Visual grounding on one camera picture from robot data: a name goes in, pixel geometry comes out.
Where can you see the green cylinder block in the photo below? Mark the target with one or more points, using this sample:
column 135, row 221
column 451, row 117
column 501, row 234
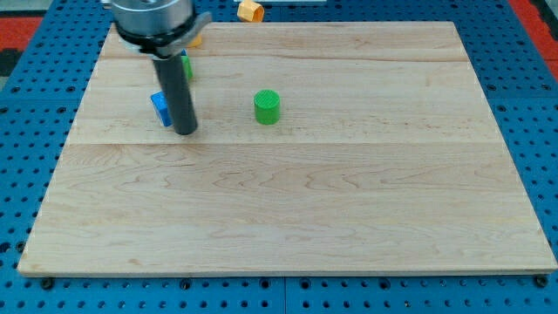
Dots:
column 267, row 107

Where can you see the light wooden board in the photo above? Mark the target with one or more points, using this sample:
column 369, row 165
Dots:
column 386, row 161

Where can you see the blue block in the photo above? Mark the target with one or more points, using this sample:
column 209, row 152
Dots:
column 160, row 107

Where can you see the green block behind rod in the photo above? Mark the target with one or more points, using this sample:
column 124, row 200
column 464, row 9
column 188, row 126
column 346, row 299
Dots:
column 186, row 64

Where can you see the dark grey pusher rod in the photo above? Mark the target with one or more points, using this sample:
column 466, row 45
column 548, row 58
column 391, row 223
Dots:
column 173, row 83

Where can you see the yellow block under flange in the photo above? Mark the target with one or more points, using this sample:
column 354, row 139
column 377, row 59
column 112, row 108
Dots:
column 195, row 42

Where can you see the orange hexagonal block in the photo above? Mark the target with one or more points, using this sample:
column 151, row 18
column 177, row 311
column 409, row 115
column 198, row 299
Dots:
column 250, row 11

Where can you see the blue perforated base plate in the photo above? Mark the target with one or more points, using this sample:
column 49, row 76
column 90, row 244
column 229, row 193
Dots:
column 43, row 92

